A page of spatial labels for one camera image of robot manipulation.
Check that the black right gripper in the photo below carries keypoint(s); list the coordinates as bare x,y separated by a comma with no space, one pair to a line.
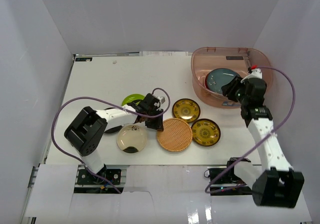
231,88

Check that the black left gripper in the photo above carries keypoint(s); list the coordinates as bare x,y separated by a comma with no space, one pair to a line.
155,120

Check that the blue floral ceramic plate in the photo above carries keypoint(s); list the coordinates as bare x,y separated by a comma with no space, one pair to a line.
221,77

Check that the red and teal plate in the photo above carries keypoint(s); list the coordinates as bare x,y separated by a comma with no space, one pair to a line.
209,82

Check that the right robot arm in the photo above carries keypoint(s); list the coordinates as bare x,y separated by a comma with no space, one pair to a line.
277,184

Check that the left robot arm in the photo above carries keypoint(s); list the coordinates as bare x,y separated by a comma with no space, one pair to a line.
87,129

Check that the pink translucent plastic bin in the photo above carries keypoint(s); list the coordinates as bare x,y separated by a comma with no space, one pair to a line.
206,59

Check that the woven bamboo plate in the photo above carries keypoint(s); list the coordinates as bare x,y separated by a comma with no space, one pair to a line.
176,135

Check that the cream ceramic plate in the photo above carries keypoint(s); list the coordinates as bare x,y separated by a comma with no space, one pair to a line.
132,138

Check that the green glossy plate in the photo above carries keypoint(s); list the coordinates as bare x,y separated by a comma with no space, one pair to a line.
131,98

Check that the yellow patterned plate upper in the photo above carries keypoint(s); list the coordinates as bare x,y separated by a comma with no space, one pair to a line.
186,109

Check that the yellow patterned plate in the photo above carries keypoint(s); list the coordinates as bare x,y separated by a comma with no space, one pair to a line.
186,109
205,132

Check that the black plate right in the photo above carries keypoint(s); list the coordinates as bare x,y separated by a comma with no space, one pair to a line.
115,120

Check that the yellow patterned plate lower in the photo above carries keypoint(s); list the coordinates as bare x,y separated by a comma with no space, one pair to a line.
205,132

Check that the black label sticker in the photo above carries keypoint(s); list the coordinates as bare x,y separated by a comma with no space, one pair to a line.
83,59

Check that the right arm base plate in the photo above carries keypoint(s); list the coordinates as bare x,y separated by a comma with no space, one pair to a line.
228,180

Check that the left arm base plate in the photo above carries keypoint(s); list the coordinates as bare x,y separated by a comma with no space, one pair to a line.
87,183

